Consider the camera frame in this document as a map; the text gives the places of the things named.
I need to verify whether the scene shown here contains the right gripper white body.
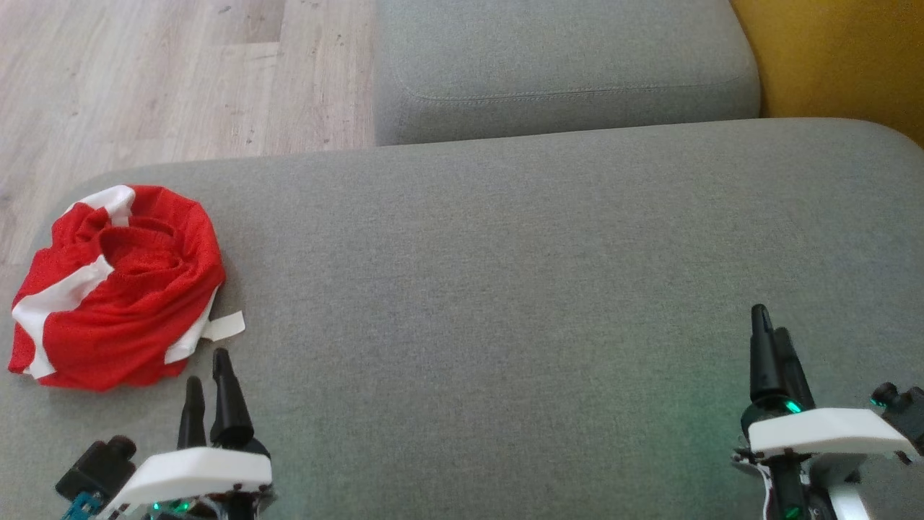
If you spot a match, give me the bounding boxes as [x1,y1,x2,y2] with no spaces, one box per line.
[733,399,919,485]

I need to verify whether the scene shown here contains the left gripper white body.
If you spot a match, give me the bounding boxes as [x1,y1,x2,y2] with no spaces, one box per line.
[108,437,276,520]

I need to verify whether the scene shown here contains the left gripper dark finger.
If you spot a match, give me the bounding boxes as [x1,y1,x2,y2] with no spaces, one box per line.
[209,348,255,449]
[178,376,208,450]

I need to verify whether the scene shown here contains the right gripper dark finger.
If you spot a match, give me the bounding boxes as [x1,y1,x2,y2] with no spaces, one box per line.
[749,303,784,405]
[774,327,816,412]

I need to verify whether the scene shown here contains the red and white shirt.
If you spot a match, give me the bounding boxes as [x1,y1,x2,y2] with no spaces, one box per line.
[7,184,246,392]

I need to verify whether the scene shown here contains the grey fabric sofa seat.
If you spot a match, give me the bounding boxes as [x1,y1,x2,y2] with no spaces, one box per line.
[0,118,924,520]

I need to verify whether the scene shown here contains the mustard yellow panel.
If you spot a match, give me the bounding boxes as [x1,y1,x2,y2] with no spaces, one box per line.
[729,0,924,149]

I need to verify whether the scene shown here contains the grey fabric sofa armrest cushion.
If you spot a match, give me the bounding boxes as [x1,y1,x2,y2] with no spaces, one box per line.
[373,0,762,147]

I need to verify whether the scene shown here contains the teal plug camera cable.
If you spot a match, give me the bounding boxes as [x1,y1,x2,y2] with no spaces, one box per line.
[61,491,102,520]

